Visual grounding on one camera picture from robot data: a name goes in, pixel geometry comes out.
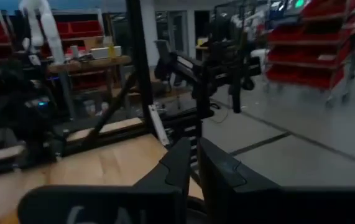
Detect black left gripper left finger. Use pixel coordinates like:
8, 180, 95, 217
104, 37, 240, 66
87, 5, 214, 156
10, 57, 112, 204
17, 138, 193, 224

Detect wooden workbench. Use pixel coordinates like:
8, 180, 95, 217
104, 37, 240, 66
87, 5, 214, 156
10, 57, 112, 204
46, 55, 133, 104

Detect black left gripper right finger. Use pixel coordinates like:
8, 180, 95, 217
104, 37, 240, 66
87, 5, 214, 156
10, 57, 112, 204
198, 138, 355, 224

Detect white box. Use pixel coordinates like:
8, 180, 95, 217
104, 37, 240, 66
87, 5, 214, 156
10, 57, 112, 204
89, 45, 123, 60

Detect red bin shelf rack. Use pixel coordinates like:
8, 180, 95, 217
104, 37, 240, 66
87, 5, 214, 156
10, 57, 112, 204
264, 0, 355, 91
0, 8, 106, 91

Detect yellow bottle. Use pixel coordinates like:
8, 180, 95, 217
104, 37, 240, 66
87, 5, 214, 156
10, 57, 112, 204
106, 35, 118, 59

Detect black rig frame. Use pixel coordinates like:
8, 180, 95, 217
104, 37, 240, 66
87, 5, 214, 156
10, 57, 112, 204
0, 0, 216, 182

